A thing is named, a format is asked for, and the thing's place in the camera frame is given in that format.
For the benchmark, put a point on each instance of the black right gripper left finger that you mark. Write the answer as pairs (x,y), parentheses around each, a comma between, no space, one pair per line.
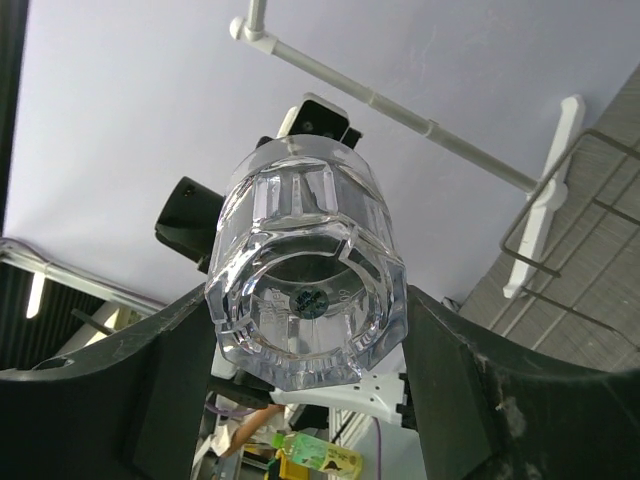
(126,407)

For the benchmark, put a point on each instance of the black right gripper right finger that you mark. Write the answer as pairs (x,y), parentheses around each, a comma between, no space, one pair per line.
(488,408)

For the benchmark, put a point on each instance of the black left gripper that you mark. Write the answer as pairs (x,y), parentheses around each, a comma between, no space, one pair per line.
(187,223)

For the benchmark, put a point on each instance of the clear faceted glass cup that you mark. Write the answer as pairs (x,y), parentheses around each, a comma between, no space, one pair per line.
(306,288)

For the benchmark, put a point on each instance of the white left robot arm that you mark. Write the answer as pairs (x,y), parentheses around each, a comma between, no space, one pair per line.
(383,396)

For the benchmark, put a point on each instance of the green drink bottle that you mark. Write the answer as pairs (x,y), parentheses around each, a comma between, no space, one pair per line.
(318,455)

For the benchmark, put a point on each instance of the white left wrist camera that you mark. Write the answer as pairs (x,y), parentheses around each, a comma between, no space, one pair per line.
(317,116)

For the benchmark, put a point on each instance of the white clothes rail stand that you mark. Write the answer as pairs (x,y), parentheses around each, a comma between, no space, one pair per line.
(525,239)

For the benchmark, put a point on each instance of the grey wire dish rack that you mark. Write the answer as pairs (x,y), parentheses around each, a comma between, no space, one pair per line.
(588,235)

